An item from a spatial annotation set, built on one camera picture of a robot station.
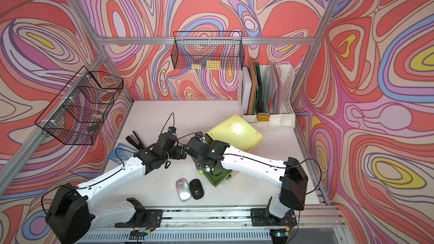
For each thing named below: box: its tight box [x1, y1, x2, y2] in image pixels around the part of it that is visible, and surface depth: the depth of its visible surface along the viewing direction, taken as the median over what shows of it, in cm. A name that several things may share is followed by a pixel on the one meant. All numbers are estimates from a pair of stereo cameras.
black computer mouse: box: [189, 178, 205, 200], surface depth 82 cm
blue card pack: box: [107, 142, 138, 165], surface depth 95 cm
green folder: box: [253, 61, 264, 114], surface depth 95 cm
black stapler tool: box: [125, 130, 146, 151], surface depth 100 cm
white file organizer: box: [237, 63, 296, 128], surface depth 101 cm
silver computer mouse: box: [175, 177, 192, 202], surface depth 82 cm
